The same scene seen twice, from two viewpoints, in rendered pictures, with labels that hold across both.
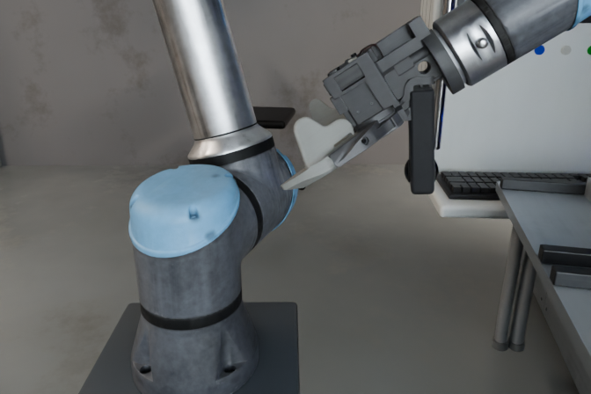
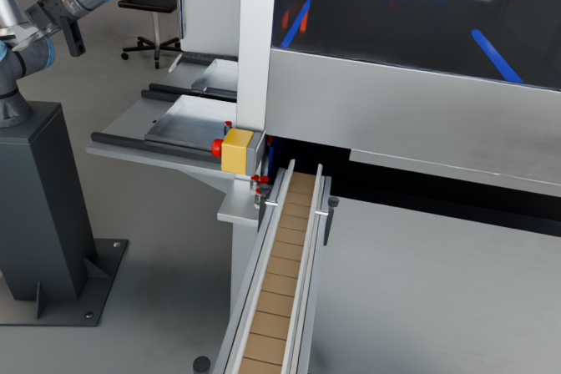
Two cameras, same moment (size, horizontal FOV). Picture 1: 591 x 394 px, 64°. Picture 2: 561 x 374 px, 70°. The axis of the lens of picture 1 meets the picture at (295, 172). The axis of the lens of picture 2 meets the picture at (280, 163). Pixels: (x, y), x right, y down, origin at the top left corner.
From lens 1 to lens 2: 100 cm
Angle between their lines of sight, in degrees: 17
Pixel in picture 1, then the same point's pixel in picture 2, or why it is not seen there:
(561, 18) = not seen: outside the picture
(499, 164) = (222, 49)
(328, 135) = (27, 32)
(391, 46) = not seen: outside the picture
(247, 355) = (19, 113)
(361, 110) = (41, 23)
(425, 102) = (64, 22)
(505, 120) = (222, 25)
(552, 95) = not seen: hidden behind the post
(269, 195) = (29, 53)
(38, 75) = not seen: outside the picture
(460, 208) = not seen: hidden behind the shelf
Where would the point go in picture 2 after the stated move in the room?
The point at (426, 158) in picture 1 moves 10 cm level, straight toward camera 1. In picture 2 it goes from (71, 43) to (46, 54)
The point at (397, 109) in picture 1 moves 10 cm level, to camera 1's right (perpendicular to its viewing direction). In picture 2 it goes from (53, 24) to (91, 27)
